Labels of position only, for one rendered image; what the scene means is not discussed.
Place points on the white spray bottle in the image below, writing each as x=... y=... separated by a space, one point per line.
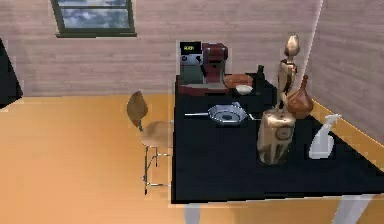
x=322 y=141

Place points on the grey frying pan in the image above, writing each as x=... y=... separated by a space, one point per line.
x=226 y=115

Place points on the brown wooden chair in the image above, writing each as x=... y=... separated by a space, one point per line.
x=154 y=132

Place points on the red coffee machine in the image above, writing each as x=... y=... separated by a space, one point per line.
x=204 y=68

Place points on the black table with white legs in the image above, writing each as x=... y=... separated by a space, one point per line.
x=216 y=160

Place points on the brown bread loaf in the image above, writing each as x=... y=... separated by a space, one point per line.
x=237 y=80

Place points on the small white bowl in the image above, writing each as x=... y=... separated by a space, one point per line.
x=244 y=89

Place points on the black pepper shaker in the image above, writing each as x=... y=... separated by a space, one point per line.
x=260 y=80

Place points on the tall wooden statue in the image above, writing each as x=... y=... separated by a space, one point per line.
x=276 y=133

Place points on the brown clay vase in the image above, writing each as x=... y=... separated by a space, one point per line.
x=300 y=101

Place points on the dark framed window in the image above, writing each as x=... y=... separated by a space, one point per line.
x=95 y=16

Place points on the black furniture piece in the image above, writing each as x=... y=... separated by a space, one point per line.
x=7 y=80

